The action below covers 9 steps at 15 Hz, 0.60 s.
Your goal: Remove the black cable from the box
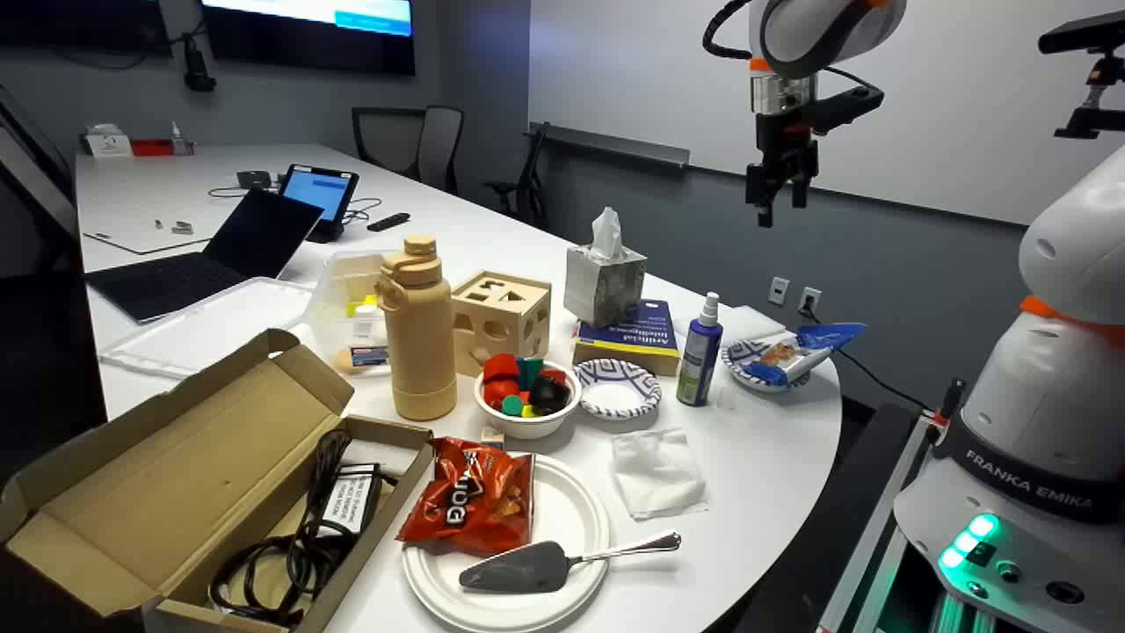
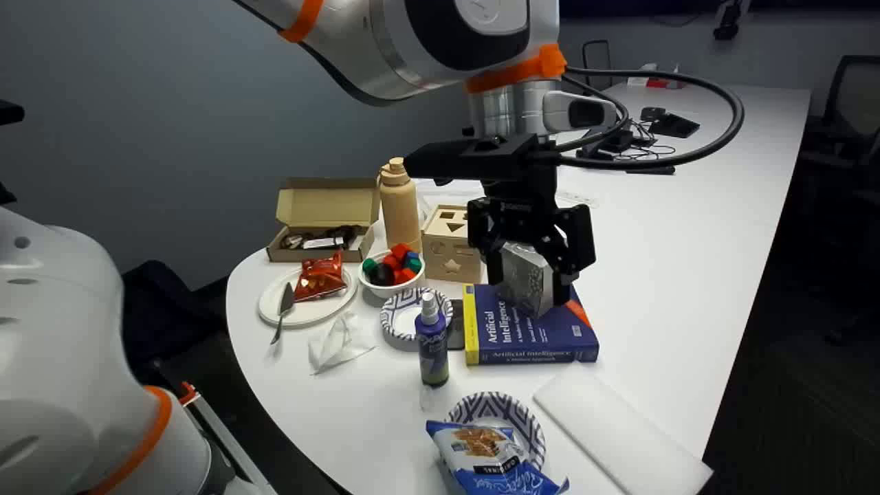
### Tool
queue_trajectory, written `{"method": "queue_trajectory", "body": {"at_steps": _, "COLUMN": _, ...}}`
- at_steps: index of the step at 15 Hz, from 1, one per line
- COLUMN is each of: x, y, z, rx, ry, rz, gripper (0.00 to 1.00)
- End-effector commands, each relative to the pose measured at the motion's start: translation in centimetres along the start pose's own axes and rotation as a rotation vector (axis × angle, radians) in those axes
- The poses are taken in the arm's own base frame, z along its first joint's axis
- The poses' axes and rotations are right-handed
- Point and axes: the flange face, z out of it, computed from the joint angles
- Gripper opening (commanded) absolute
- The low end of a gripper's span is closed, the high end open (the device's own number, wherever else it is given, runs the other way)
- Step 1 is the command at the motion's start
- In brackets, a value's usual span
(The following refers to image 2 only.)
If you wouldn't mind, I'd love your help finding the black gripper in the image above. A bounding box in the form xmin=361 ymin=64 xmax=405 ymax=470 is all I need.
xmin=405 ymin=134 xmax=598 ymax=306

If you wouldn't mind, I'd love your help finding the white orange robot arm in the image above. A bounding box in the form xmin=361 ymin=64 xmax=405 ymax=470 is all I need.
xmin=0 ymin=0 xmax=565 ymax=495

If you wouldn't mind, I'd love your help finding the wooden shape sorter box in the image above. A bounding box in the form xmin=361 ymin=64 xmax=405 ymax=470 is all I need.
xmin=422 ymin=203 xmax=482 ymax=284

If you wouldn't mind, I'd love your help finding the open cardboard box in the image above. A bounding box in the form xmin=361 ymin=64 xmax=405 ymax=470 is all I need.
xmin=268 ymin=178 xmax=379 ymax=265

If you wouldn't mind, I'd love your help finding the blue yellow book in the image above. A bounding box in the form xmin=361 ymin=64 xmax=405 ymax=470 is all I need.
xmin=462 ymin=284 xmax=599 ymax=365

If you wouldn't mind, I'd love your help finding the blue spray bottle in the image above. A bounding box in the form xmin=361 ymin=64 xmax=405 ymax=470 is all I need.
xmin=415 ymin=293 xmax=448 ymax=389

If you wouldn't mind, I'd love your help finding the blue patterned paper plate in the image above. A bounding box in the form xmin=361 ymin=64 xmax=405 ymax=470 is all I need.
xmin=379 ymin=290 xmax=422 ymax=352

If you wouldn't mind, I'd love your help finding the tan squeeze bottle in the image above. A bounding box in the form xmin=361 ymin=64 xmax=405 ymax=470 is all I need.
xmin=378 ymin=158 xmax=422 ymax=250

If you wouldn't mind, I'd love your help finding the white bowl of colored blocks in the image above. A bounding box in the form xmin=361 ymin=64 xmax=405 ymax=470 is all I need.
xmin=357 ymin=242 xmax=427 ymax=301

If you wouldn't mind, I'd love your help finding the blue patterned plate under snack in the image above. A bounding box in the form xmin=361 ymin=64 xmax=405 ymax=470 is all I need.
xmin=448 ymin=390 xmax=548 ymax=469

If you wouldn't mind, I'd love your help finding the crumpled white tissue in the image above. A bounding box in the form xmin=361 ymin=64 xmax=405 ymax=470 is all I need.
xmin=308 ymin=315 xmax=378 ymax=374

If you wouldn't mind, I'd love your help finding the red Doritos chip bag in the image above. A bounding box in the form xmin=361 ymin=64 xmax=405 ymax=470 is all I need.
xmin=295 ymin=254 xmax=347 ymax=301

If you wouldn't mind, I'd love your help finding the white plate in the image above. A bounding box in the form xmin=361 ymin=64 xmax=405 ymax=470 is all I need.
xmin=255 ymin=268 xmax=357 ymax=330

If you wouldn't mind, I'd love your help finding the grey spatula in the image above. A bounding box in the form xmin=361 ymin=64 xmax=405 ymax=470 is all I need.
xmin=269 ymin=284 xmax=295 ymax=346

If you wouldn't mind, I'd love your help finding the black office chair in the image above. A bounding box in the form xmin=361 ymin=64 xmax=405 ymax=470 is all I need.
xmin=805 ymin=55 xmax=880 ymax=195

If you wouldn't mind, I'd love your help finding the black robot cable hose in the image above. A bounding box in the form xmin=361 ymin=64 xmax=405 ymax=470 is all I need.
xmin=548 ymin=66 xmax=749 ymax=173

